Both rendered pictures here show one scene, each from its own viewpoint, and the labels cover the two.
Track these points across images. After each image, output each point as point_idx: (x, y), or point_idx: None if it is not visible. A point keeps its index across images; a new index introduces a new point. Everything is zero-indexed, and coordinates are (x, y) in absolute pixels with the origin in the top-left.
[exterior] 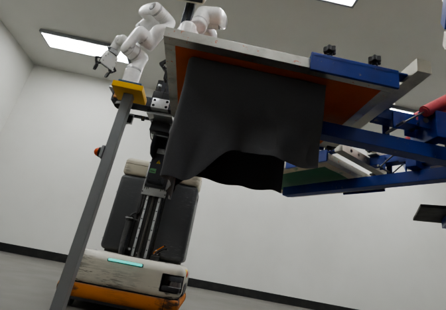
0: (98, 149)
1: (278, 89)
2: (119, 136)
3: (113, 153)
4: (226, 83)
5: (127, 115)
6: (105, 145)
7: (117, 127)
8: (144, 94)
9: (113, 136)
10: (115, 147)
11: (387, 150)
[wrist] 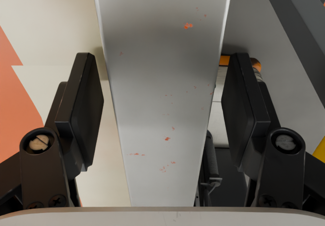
0: None
1: None
2: (297, 11)
3: None
4: None
5: (322, 82)
6: None
7: (321, 27)
8: (322, 159)
9: (312, 8)
10: None
11: None
